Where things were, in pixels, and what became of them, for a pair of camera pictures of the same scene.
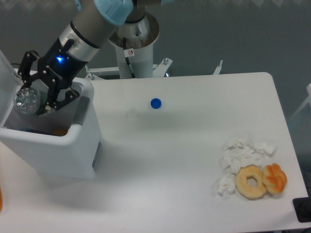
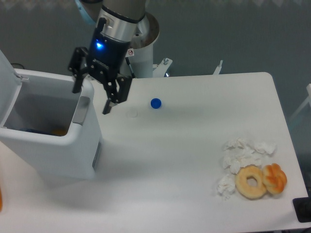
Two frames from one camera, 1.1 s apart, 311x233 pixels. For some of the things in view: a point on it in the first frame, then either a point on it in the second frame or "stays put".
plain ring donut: [250, 192] stays put
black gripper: [60, 67] -> [111, 53]
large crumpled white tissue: [238, 153] stays put
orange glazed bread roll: [275, 178] stays put
